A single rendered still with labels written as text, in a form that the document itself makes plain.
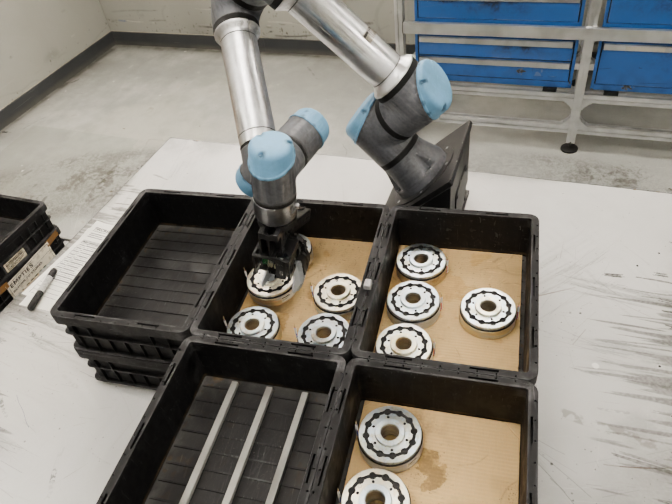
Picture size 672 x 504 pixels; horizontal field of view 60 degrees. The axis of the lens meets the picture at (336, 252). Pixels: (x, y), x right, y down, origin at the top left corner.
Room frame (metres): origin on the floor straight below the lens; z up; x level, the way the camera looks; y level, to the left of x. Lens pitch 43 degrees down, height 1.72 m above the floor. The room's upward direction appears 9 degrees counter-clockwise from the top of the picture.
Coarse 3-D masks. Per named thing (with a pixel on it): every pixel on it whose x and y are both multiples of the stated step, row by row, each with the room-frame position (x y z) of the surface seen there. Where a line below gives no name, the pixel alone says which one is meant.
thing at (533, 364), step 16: (400, 208) 0.95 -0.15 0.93; (416, 208) 0.94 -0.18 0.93; (432, 208) 0.94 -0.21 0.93; (384, 240) 0.86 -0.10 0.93; (384, 256) 0.82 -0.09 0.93; (368, 304) 0.70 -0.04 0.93; (352, 352) 0.60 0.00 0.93; (368, 352) 0.60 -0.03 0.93; (448, 368) 0.54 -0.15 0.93; (464, 368) 0.54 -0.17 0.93; (480, 368) 0.53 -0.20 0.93; (496, 368) 0.53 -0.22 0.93; (528, 368) 0.52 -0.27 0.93
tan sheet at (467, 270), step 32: (448, 256) 0.89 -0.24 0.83; (480, 256) 0.87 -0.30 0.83; (512, 256) 0.86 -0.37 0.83; (448, 288) 0.80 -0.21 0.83; (512, 288) 0.77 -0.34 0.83; (384, 320) 0.74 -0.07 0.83; (448, 320) 0.72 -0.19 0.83; (448, 352) 0.64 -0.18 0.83; (480, 352) 0.63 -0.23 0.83; (512, 352) 0.62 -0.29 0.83
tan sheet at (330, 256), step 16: (320, 240) 1.00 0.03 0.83; (336, 240) 1.00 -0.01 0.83; (320, 256) 0.95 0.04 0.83; (336, 256) 0.94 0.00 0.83; (352, 256) 0.94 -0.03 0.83; (368, 256) 0.93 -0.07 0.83; (320, 272) 0.90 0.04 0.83; (336, 272) 0.89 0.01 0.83; (352, 272) 0.89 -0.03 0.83; (304, 288) 0.86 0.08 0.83; (256, 304) 0.84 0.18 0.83; (288, 304) 0.82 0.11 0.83; (304, 304) 0.82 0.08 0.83; (288, 320) 0.78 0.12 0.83; (304, 320) 0.77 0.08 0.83; (288, 336) 0.74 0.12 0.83
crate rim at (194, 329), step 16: (368, 208) 0.97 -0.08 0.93; (384, 208) 0.96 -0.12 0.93; (384, 224) 0.91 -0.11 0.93; (240, 240) 0.93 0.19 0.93; (224, 272) 0.84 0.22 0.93; (368, 272) 0.78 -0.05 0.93; (208, 304) 0.76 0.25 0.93; (352, 320) 0.67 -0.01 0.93; (208, 336) 0.68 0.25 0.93; (224, 336) 0.68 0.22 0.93; (240, 336) 0.67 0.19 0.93; (352, 336) 0.63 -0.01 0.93; (320, 352) 0.61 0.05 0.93; (336, 352) 0.61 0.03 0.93
